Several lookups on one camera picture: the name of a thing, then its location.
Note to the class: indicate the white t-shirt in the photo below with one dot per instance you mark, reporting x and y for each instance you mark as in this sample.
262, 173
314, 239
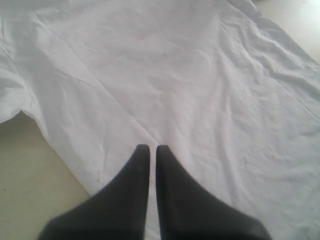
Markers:
232, 94

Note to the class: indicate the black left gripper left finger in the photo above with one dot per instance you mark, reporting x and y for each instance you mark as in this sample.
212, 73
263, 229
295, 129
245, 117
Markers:
116, 212

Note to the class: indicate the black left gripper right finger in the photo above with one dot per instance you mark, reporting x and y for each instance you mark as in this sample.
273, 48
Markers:
186, 211

